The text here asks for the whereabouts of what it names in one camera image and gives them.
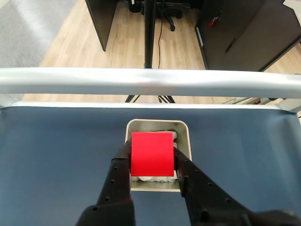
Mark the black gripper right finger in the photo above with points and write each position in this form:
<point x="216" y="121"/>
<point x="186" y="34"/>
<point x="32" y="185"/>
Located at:
<point x="207" y="200"/>

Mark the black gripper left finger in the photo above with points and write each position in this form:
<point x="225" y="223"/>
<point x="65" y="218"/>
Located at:
<point x="115" y="188"/>

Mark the red cube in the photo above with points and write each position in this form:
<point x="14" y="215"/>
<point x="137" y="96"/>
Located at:
<point x="152" y="153"/>

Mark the white square box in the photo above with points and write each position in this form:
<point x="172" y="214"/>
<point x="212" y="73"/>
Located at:
<point x="183" y="139"/>

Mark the white tissue paper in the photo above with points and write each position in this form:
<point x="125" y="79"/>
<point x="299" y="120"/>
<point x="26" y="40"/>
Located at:
<point x="152" y="179"/>

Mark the dark table mat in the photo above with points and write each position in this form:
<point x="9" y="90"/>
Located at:
<point x="58" y="153"/>

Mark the black tripod stand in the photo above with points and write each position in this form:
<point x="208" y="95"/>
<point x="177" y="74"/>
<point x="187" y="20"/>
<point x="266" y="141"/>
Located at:
<point x="148" y="35"/>

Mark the dark desk partition panel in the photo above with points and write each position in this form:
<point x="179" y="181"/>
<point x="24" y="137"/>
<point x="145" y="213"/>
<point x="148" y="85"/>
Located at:
<point x="101" y="21"/>

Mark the dark office cabinet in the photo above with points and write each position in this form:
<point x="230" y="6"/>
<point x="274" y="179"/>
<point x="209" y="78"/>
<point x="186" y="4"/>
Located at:
<point x="247" y="28"/>

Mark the black round bin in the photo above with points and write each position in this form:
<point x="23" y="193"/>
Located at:
<point x="135" y="5"/>

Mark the black office chair base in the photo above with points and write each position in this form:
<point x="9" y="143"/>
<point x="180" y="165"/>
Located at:
<point x="169" y="13"/>

